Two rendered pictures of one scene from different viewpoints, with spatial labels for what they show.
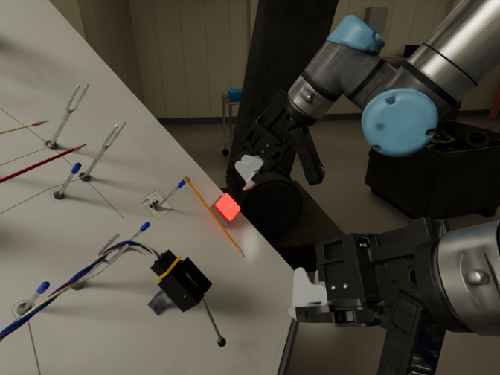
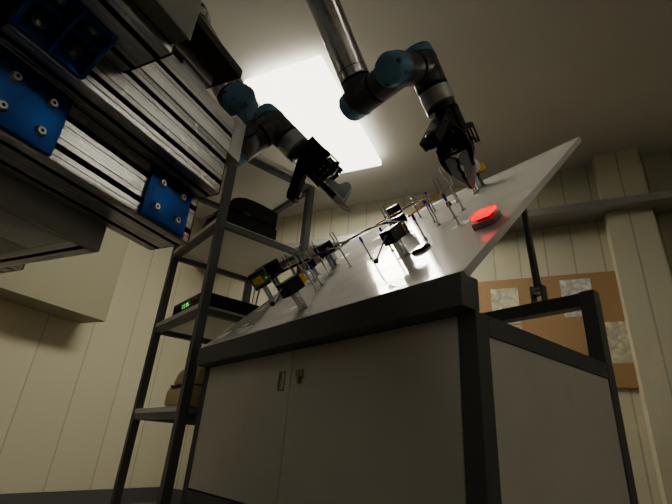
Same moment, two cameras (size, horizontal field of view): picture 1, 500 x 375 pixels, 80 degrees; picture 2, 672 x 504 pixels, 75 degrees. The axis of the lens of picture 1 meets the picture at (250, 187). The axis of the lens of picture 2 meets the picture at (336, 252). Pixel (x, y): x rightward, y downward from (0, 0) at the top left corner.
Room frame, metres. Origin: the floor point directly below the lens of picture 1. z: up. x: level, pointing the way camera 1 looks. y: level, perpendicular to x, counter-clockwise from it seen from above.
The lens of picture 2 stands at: (0.78, -0.89, 0.55)
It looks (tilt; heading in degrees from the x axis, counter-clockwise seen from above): 24 degrees up; 123
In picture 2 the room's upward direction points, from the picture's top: 4 degrees clockwise
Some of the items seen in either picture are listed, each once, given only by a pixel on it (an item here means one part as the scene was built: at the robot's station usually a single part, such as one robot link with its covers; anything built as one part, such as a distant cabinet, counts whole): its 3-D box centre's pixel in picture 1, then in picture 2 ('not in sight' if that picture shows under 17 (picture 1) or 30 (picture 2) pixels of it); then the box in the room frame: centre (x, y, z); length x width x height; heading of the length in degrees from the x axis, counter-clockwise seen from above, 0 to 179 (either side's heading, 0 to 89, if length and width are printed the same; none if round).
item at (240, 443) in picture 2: not in sight; (238, 425); (-0.22, 0.19, 0.60); 0.55 x 0.02 x 0.39; 160
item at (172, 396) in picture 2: not in sight; (211, 387); (-0.69, 0.50, 0.76); 0.30 x 0.21 x 0.20; 74
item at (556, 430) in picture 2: not in sight; (370, 434); (0.14, 0.38, 0.60); 1.17 x 0.58 x 0.40; 160
